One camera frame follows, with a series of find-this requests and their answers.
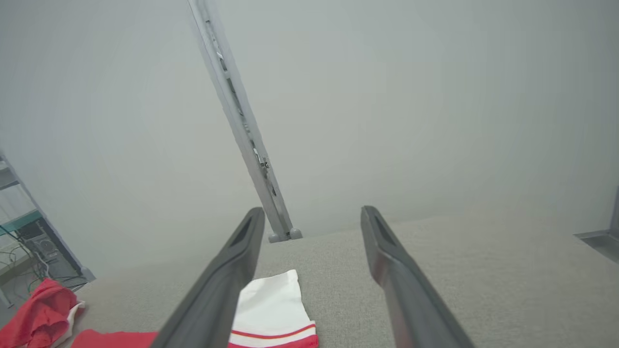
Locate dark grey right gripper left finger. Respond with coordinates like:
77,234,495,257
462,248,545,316
147,208,266,348

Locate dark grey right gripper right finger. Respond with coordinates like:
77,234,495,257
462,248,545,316
360,206,475,348

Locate red white-lined Bulls shorts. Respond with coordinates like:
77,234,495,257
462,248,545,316
0,269,320,348

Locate grey fabric covered table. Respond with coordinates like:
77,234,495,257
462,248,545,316
63,205,619,348

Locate black computer tower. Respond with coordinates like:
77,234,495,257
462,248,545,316
15,220,80,282

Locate green desk top edge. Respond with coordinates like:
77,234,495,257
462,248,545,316
0,210,43,237

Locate grey shelf frame post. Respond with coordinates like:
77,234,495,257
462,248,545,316
0,152,96,283

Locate grey round-footed partition post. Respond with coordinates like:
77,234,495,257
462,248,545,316
188,0,304,244

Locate grey bracket-footed partition post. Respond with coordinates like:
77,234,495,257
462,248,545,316
573,186,619,265

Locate tangled cable bundle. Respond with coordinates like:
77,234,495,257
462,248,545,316
0,227,88,295

